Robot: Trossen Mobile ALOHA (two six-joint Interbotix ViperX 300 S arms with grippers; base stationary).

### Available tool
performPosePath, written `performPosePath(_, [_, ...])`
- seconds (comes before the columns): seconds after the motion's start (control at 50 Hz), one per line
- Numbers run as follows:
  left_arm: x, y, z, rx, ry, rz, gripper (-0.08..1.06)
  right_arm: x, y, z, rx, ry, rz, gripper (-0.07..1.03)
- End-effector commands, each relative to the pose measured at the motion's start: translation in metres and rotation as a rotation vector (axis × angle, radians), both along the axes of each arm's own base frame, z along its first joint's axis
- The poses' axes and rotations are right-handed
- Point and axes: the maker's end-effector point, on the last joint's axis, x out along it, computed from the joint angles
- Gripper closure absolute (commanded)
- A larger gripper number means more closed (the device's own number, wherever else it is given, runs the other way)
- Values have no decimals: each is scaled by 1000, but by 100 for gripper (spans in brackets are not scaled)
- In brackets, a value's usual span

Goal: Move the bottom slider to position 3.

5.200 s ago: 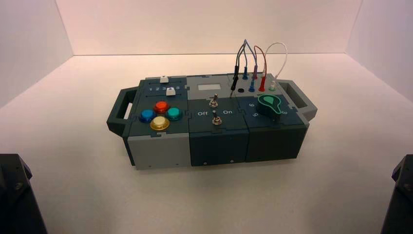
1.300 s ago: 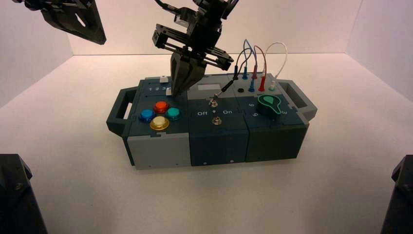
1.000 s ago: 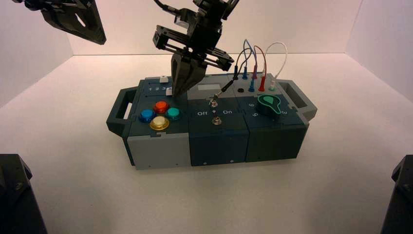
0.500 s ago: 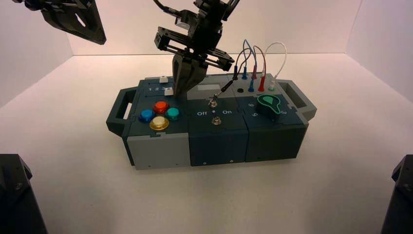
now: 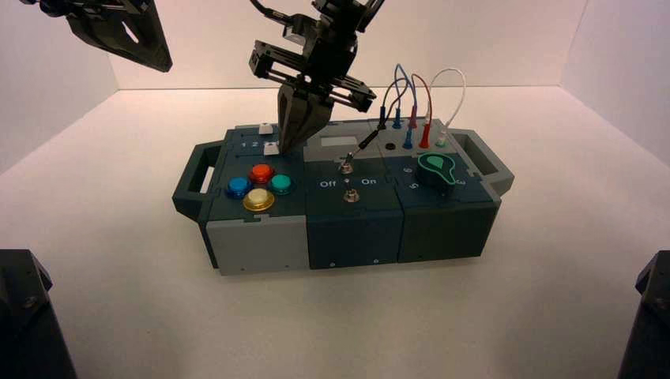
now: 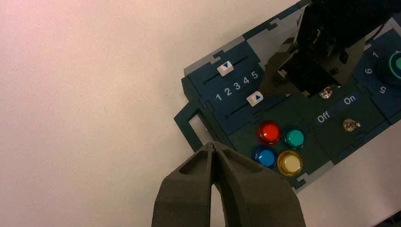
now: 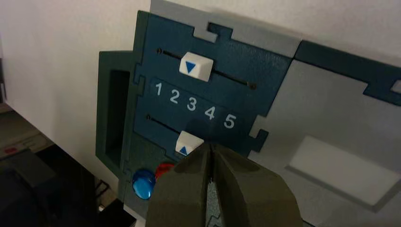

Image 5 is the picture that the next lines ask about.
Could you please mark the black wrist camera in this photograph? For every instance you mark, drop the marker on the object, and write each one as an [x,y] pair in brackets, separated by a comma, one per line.
[295,31]

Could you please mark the green pointer rotary knob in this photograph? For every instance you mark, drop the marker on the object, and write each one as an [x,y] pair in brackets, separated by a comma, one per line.
[437,171]

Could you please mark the metal toggle switch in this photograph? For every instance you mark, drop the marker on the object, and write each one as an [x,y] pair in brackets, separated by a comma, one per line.
[345,166]
[350,194]

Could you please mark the blue round push button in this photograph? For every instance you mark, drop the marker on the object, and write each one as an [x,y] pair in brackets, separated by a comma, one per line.
[238,186]

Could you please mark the orange round push button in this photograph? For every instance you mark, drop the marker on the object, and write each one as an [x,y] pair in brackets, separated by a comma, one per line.
[261,173]

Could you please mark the green round push button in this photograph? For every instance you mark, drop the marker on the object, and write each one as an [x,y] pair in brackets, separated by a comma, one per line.
[281,183]

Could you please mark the dark green grey control box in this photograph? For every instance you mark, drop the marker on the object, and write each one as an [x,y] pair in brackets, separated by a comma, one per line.
[345,235]

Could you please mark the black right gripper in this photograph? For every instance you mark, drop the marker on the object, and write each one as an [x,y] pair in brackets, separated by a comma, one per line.
[330,52]

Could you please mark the grey rectangular display screen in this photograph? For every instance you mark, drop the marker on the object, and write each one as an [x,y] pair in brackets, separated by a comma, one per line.
[339,141]

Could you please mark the yellow round push button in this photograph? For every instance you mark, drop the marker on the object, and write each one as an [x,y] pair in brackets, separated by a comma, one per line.
[258,200]

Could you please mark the white slider knob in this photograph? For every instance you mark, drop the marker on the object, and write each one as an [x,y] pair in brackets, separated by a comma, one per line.
[270,150]
[266,128]

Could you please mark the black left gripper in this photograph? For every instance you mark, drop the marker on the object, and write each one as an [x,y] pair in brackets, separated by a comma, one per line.
[50,5]

